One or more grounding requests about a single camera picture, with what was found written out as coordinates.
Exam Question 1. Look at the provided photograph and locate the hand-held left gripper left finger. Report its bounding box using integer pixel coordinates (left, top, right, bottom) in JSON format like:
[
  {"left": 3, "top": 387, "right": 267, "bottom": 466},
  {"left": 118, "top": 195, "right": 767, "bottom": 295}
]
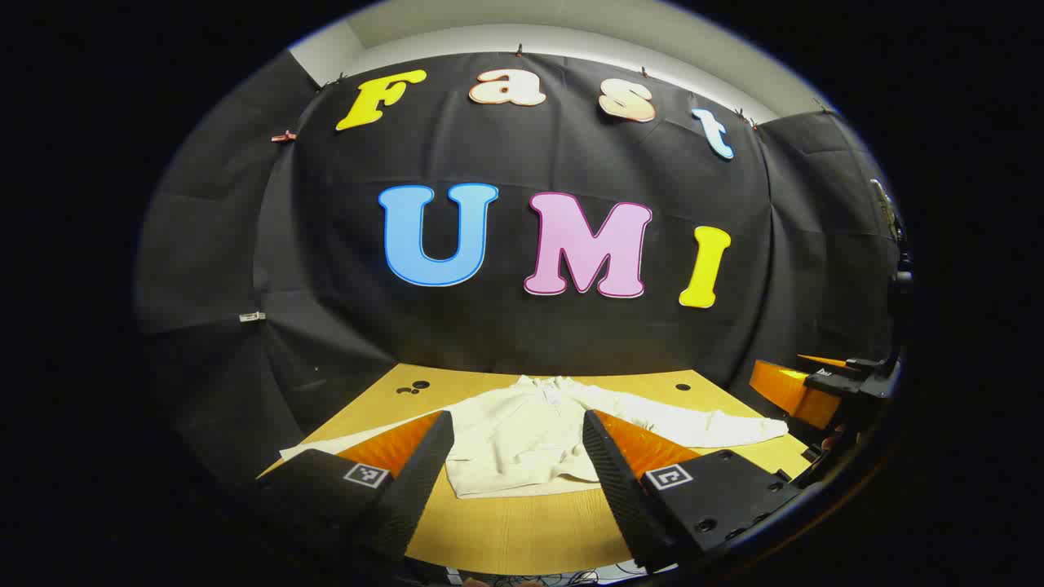
[{"left": 254, "top": 410, "right": 456, "bottom": 565}]

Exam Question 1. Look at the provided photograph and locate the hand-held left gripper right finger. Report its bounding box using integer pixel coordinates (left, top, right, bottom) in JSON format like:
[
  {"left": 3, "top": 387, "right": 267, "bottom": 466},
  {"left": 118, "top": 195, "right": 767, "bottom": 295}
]
[{"left": 582, "top": 409, "right": 804, "bottom": 573}]

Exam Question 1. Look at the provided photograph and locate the white sweatshirt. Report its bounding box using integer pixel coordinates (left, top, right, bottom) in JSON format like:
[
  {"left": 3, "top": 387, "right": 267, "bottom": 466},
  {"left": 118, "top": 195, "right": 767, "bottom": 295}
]
[{"left": 280, "top": 375, "right": 790, "bottom": 500}]

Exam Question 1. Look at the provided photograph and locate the black backdrop cloth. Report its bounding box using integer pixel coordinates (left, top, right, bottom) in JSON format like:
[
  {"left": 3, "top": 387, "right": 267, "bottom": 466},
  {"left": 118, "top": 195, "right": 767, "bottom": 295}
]
[{"left": 135, "top": 51, "right": 906, "bottom": 490}]

